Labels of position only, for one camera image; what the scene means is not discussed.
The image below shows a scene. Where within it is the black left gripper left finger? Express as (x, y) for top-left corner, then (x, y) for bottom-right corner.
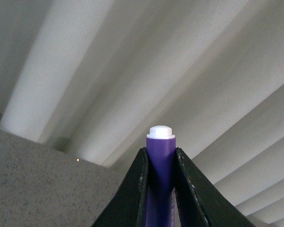
(92, 148), (149, 227)

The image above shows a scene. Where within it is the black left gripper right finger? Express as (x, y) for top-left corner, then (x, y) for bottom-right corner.
(175, 148), (254, 227)

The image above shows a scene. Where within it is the purple highlighter pen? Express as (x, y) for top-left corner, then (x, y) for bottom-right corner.
(145, 125), (176, 227)

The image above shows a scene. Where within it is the white pleated curtain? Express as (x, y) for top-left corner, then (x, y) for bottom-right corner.
(0, 0), (284, 227)

